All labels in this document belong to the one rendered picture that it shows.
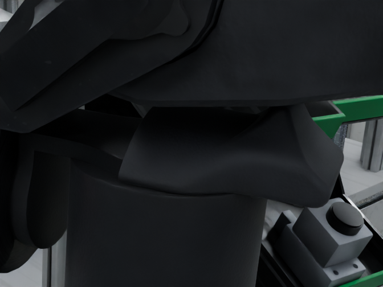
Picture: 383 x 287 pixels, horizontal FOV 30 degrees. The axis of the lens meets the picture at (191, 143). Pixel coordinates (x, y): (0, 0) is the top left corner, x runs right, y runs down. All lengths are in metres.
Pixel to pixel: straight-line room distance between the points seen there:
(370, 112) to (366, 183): 1.36
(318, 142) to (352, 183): 1.72
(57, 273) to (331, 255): 0.22
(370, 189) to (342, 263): 1.30
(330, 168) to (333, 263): 0.41
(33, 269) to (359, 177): 0.97
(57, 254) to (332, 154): 0.34
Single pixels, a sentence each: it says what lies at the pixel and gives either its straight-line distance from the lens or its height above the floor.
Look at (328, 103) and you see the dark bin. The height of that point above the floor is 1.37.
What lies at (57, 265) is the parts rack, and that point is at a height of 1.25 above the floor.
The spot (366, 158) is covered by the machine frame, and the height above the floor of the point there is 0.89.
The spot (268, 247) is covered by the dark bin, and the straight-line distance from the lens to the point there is 0.60.
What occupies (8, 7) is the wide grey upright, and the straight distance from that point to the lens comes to 1.69.
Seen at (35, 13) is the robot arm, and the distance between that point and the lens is 0.17.
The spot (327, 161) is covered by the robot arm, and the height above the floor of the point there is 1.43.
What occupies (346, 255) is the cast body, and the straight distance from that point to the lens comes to 0.61.
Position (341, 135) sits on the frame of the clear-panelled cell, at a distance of 1.92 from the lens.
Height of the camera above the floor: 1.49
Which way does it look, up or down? 18 degrees down
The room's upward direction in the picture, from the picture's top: 5 degrees clockwise
